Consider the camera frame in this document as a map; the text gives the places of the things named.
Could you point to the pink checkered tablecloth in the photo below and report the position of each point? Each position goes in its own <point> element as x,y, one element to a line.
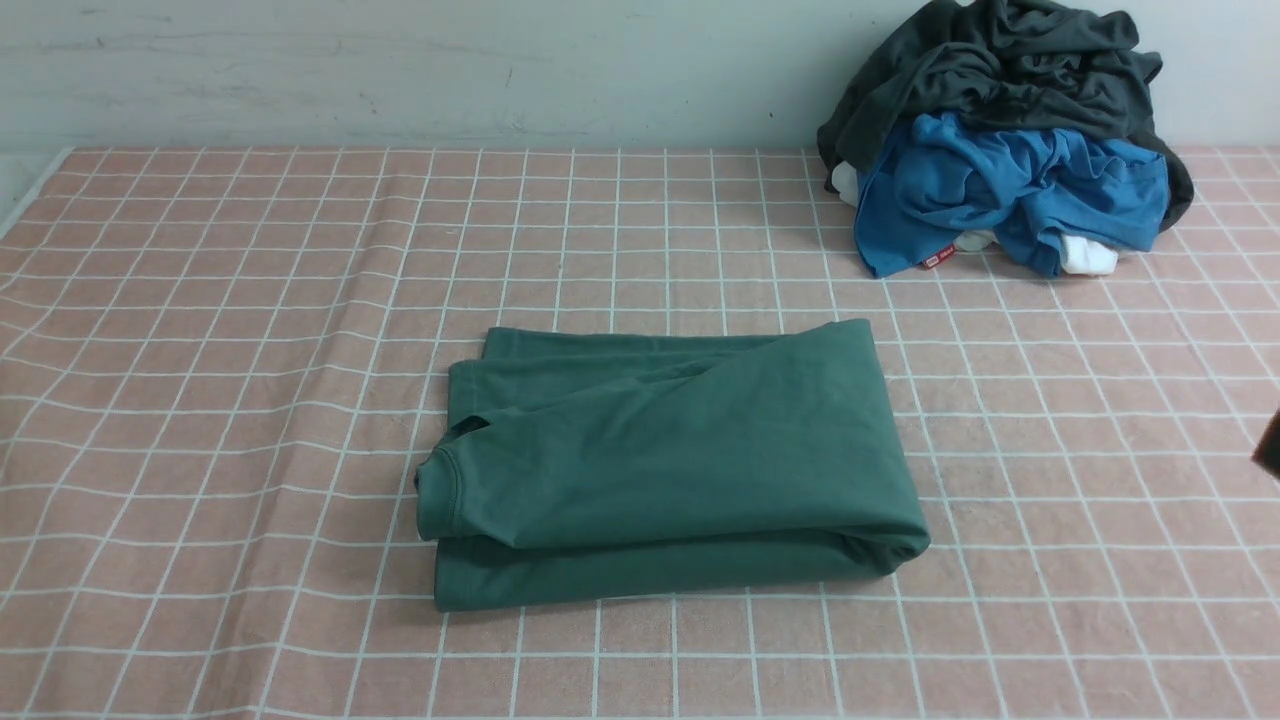
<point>220,367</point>

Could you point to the blue crumpled garment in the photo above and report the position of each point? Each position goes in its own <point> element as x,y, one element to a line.
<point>936,179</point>

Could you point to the dark grey crumpled garment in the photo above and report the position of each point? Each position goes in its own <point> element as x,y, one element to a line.
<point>1006,65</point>

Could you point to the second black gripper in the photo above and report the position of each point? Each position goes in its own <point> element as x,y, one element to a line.
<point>1266,454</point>

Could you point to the green long sleeve shirt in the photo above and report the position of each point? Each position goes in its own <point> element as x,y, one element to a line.
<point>578,467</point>

